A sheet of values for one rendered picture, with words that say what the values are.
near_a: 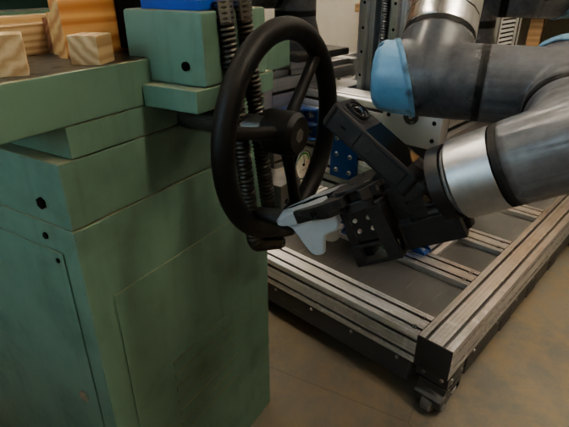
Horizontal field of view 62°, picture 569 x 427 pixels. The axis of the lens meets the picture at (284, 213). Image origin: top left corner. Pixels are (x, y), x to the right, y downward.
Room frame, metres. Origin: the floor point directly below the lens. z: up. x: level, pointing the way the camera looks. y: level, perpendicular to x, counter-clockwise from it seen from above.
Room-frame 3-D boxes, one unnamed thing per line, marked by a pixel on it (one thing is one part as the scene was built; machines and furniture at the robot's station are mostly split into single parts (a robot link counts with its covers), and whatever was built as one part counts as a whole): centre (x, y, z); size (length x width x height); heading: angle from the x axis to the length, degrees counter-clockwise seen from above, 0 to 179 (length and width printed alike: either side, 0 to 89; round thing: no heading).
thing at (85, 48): (0.62, 0.24, 0.92); 0.04 x 0.04 x 0.03; 83
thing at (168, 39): (0.70, 0.12, 0.91); 0.15 x 0.14 x 0.09; 149
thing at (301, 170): (0.91, -0.02, 0.65); 0.06 x 0.04 x 0.08; 149
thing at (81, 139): (0.76, 0.24, 0.82); 0.40 x 0.21 x 0.04; 149
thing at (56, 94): (0.75, 0.19, 0.87); 0.61 x 0.30 x 0.06; 149
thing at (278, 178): (0.94, 0.03, 0.58); 0.12 x 0.08 x 0.08; 59
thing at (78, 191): (0.86, 0.40, 0.76); 0.57 x 0.45 x 0.09; 59
